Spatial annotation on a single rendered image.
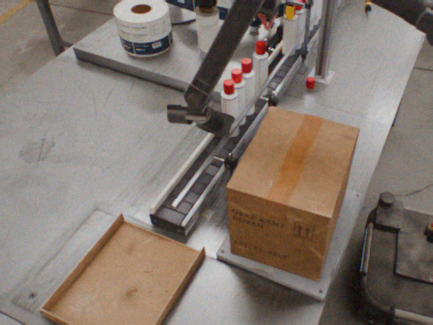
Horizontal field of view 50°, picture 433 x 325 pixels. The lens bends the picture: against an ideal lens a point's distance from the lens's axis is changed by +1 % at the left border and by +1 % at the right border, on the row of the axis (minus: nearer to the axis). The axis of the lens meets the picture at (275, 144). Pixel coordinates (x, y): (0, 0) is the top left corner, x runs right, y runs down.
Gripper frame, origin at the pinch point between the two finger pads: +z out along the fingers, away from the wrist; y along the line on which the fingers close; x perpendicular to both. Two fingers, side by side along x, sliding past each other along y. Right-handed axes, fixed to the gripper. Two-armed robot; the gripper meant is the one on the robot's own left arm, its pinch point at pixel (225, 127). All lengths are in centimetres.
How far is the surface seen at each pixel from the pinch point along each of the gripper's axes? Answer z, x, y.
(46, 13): 101, -40, 180
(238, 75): -6.2, -15.6, -0.6
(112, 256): -21.9, 43.0, 8.1
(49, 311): -37, 55, 10
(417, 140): 153, -41, -57
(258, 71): 10.6, -22.4, 0.1
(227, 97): -7.7, -8.1, -0.7
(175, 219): -16.6, 29.0, -2.5
